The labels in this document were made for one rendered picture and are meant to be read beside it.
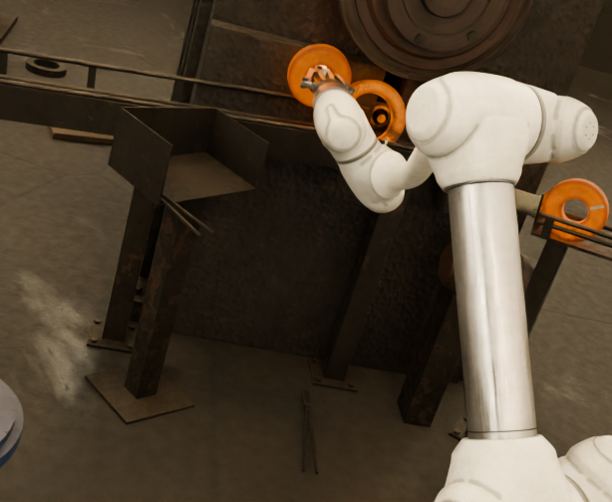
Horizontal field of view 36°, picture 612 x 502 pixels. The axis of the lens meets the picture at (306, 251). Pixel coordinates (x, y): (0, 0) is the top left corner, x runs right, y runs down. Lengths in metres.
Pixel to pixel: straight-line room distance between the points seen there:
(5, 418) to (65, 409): 0.76
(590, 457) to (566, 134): 0.49
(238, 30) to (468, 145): 1.07
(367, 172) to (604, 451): 0.81
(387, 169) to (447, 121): 0.62
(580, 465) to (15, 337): 1.53
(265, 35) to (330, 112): 0.47
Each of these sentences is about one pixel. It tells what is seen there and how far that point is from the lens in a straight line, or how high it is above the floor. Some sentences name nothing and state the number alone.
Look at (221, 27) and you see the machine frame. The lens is 2.34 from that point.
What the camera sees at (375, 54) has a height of 0.92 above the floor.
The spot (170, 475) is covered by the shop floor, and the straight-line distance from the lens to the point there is 2.18.
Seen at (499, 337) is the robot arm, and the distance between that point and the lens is 1.39.
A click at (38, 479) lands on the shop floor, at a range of 2.11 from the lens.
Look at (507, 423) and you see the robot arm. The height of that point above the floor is 0.69.
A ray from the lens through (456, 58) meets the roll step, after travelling 2.32.
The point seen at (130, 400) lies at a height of 0.01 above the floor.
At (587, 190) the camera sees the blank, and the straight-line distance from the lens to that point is 2.37.
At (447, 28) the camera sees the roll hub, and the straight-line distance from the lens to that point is 2.24.
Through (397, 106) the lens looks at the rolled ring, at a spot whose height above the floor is 0.80.
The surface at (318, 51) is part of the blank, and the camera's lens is 2.29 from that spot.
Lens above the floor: 1.38
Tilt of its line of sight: 24 degrees down
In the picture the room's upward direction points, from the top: 17 degrees clockwise
